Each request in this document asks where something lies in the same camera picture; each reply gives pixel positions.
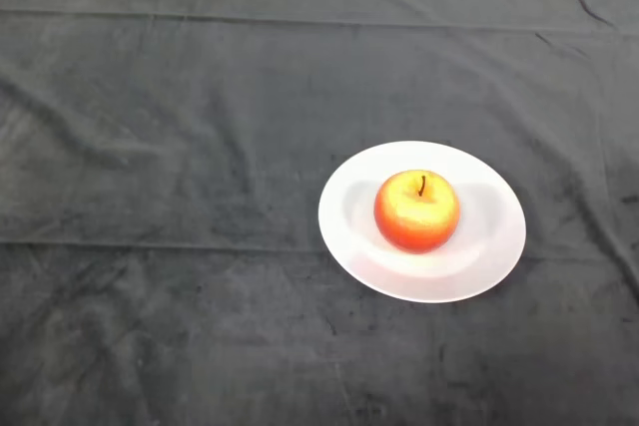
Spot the red yellow apple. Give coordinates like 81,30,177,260
373,169,461,253

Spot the white round plate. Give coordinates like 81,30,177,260
318,140,528,304

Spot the black cloth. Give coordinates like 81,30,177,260
0,0,639,426

